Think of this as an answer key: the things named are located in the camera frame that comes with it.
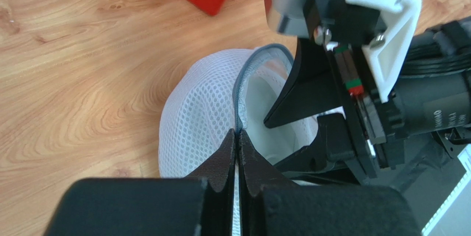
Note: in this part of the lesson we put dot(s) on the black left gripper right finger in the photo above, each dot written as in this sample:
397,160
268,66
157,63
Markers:
271,204

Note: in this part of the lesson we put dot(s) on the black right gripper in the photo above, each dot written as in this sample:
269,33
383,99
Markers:
353,147

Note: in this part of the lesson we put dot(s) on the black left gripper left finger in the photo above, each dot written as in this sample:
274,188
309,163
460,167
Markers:
200,203

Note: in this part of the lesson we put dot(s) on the white mesh laundry bag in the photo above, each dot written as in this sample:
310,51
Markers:
231,89

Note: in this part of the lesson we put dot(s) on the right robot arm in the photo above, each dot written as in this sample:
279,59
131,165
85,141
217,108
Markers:
433,88

